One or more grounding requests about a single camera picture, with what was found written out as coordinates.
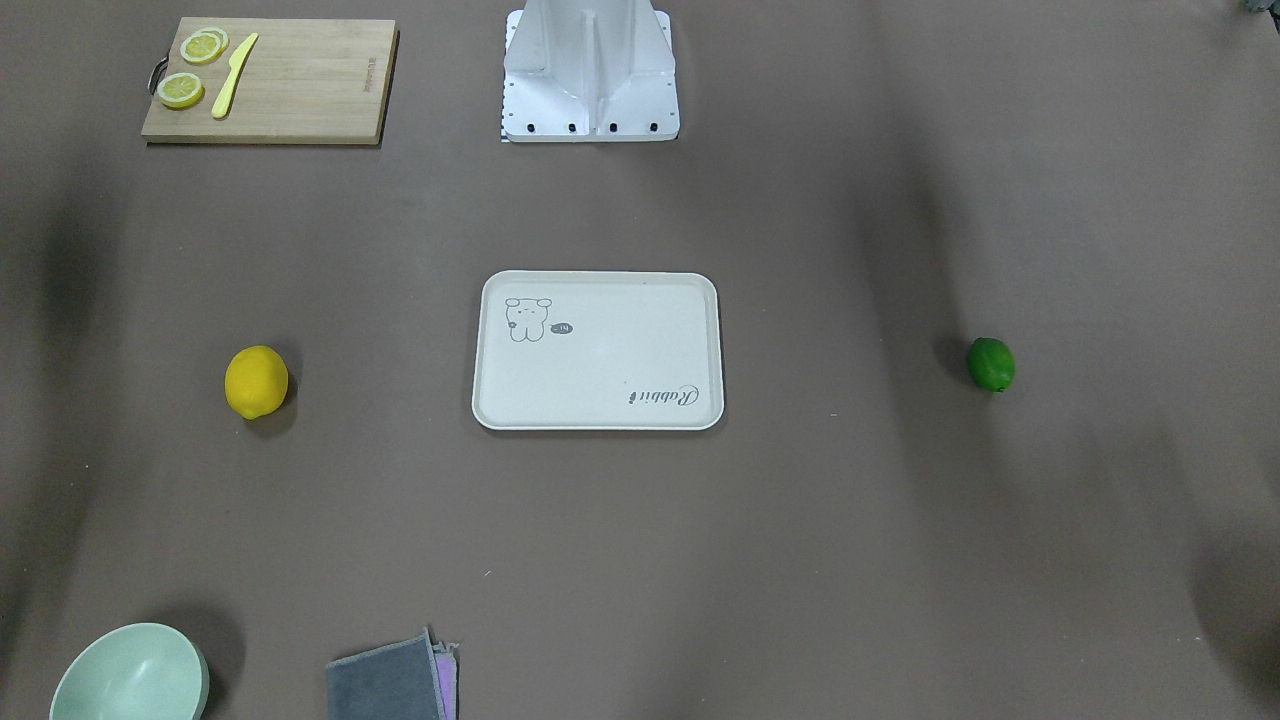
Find lemon slice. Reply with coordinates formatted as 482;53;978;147
154;72;205;110
198;26;229;53
180;29;224;65

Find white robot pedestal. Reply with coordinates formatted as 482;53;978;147
500;1;681;143

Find yellow plastic knife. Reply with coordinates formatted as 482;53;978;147
211;32;260;120

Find yellow lemon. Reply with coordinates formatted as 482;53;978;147
224;345;289;420

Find white rabbit tray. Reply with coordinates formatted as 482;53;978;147
471;270;724;430

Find wooden cutting board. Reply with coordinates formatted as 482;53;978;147
141;15;399;146

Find green lime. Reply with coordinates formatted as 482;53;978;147
966;337;1016;393

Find grey folded cloth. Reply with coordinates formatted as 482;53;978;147
325;632;453;719

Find green bowl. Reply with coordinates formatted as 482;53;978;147
47;623;211;719

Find purple cloth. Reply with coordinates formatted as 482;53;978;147
431;643;458;720

